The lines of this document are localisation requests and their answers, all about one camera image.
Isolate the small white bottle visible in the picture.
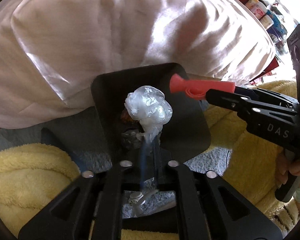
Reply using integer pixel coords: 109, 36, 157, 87
262, 13, 278, 30

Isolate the blue round tin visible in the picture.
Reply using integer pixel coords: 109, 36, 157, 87
269, 17, 288, 38

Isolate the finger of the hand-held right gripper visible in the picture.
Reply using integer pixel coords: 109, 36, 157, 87
205, 89, 298, 117
235, 86, 294, 104

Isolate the yellow fleece robe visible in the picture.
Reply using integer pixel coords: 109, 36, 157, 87
0, 80, 300, 240

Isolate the clear plastic wrap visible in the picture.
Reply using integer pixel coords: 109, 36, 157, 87
124, 85, 174, 143

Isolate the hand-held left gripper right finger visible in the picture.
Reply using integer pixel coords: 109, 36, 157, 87
149, 140, 283, 240

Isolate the red patterned wrapper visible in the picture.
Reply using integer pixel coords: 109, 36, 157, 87
119, 111, 136, 125

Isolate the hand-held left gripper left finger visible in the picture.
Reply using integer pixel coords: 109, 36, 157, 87
17, 141, 147, 240

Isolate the pink satin tablecloth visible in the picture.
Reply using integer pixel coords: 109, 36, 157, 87
0, 0, 277, 130

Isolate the white bottle with red label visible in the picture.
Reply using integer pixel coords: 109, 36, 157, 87
255, 5, 273, 22

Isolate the white bottle with yellow label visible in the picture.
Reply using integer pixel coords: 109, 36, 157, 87
247, 0, 260, 13

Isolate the black plastic bin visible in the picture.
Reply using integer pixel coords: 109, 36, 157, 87
90, 62, 212, 174

